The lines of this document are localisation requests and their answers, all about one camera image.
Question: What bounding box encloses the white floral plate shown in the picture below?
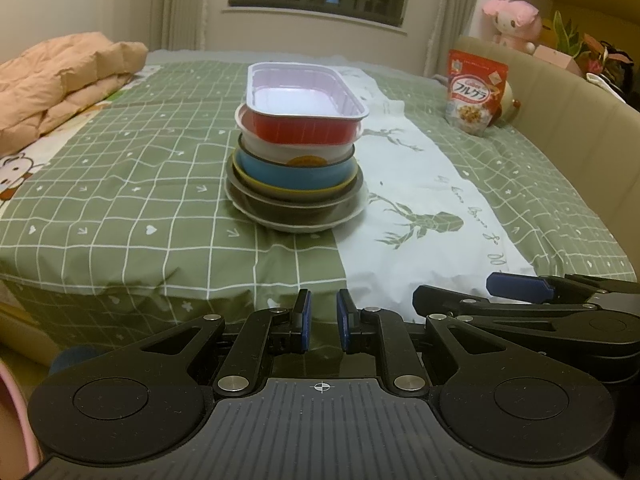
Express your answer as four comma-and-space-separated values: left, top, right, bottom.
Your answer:
225, 180, 368, 233

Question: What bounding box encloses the white printed cloth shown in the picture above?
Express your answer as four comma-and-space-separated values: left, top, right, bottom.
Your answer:
327, 57, 538, 323

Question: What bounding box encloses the white soft item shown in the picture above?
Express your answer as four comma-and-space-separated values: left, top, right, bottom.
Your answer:
585, 72, 626, 93

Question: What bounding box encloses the blue bowl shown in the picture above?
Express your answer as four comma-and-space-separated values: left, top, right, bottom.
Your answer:
236, 140, 358, 191

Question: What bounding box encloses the red cereal bag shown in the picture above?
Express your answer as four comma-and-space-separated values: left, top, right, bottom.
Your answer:
445, 49, 509, 137

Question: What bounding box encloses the white plastic bowl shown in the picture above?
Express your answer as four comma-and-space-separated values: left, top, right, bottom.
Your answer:
235, 104, 364, 167

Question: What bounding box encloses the pink curved object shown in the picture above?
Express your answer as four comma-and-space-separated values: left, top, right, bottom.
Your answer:
0, 360, 42, 480

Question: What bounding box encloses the stainless steel bowl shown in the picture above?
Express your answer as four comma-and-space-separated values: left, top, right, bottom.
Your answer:
226, 160, 363, 226

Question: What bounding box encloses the potted plant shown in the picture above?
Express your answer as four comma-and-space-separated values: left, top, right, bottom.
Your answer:
542, 10, 636, 76

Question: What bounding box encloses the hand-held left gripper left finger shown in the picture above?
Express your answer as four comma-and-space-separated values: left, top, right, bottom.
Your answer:
125, 289, 312, 397

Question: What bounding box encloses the pink plush toy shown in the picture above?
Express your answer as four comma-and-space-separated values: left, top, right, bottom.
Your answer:
482, 0, 543, 54

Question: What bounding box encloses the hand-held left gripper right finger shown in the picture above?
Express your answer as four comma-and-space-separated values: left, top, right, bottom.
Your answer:
336, 289, 531, 396

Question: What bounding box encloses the beige curtain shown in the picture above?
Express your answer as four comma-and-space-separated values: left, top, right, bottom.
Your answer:
422, 0, 483, 78
147, 0, 211, 52

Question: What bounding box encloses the cream bowl with yellow rim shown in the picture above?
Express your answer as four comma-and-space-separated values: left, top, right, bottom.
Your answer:
230, 152, 362, 203

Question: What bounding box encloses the cartoon printed sheet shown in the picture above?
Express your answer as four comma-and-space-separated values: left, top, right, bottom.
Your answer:
0, 65, 151, 206

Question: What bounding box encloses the pink box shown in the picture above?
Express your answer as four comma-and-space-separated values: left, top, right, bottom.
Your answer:
532, 44, 583, 73

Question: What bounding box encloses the pink comforter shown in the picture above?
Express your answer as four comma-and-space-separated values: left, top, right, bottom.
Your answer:
0, 31, 149, 153

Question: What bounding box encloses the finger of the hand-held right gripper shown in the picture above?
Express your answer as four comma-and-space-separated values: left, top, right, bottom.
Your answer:
486, 272, 640, 308
412, 284, 608, 346

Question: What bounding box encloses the cream egg-shaped plush toy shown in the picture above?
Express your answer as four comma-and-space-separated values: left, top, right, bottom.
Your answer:
492, 80, 522, 126

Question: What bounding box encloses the beige padded headboard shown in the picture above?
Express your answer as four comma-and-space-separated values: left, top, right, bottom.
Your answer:
452, 35, 640, 281

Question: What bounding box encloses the dark blue fuzzy item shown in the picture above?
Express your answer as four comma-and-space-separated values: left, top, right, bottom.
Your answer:
49, 346, 103, 377

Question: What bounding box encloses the red rectangular foil tray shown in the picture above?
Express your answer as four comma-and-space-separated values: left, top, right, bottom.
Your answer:
246, 61, 369, 145

